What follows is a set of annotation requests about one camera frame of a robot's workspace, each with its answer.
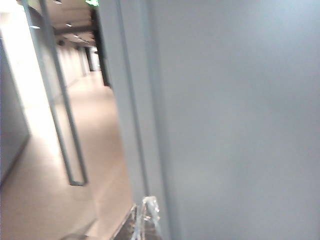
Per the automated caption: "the long metal door pull handle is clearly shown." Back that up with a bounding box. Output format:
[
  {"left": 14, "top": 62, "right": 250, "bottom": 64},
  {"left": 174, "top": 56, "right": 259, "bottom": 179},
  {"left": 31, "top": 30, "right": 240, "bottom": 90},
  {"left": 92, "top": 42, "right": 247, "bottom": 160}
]
[{"left": 21, "top": 0, "right": 89, "bottom": 187}]

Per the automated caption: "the clear glass door pane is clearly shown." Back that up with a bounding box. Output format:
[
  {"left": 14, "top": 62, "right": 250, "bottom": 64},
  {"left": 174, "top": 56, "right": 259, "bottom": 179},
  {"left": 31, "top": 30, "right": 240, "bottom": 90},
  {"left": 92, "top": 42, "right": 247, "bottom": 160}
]
[{"left": 0, "top": 0, "right": 101, "bottom": 240}]

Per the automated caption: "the grey metal door frame post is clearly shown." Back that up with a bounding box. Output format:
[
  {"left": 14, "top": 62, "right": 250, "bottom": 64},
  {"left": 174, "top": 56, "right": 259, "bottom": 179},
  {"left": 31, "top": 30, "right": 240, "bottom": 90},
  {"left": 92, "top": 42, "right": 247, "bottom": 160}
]
[{"left": 96, "top": 0, "right": 173, "bottom": 240}]

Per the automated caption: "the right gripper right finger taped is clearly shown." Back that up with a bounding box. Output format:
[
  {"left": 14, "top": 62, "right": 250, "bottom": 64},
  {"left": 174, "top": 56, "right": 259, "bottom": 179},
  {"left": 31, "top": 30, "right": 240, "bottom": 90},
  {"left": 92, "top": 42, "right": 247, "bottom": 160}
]
[{"left": 136, "top": 196, "right": 164, "bottom": 240}]

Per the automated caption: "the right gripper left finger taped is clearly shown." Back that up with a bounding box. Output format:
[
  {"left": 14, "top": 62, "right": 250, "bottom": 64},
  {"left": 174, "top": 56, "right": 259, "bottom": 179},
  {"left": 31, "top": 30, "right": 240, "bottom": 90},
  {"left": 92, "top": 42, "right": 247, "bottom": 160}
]
[{"left": 109, "top": 199, "right": 145, "bottom": 240}]

